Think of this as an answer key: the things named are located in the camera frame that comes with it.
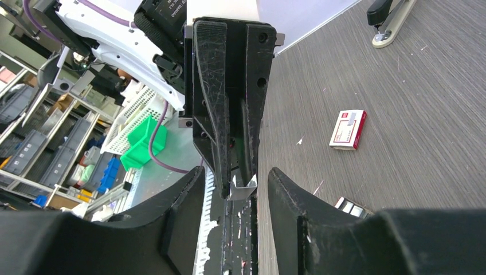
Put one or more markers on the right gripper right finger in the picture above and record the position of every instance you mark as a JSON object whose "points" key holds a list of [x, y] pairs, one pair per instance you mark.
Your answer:
{"points": [[313, 237]]}

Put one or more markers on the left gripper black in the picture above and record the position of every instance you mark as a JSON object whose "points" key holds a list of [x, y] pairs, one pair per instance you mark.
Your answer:
{"points": [[232, 33]]}

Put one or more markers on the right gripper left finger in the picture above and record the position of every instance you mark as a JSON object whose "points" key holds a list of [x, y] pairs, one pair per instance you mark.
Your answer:
{"points": [[157, 236]]}

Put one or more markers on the staple box tray with staples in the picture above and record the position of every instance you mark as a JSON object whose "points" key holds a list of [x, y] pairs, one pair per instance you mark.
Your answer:
{"points": [[350, 207]]}

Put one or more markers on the red white staple box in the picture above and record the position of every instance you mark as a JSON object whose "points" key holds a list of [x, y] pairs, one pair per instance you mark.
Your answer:
{"points": [[348, 129]]}

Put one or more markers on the black beige stapler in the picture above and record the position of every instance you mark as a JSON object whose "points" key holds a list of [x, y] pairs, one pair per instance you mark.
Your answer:
{"points": [[387, 17]]}

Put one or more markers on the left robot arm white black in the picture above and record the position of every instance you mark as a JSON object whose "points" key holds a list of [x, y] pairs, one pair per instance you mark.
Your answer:
{"points": [[148, 45]]}

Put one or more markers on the green plastic object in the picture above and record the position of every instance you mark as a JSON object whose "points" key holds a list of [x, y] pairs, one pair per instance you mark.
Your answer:
{"points": [[138, 154]]}

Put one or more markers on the white plastic basket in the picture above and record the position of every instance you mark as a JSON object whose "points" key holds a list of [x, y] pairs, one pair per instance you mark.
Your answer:
{"points": [[146, 103]]}

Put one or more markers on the background storage shelf rack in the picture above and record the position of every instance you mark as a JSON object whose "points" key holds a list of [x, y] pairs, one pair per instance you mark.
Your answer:
{"points": [[52, 130]]}

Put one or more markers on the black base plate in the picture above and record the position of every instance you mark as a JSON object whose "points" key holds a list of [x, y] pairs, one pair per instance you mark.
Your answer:
{"points": [[238, 237]]}

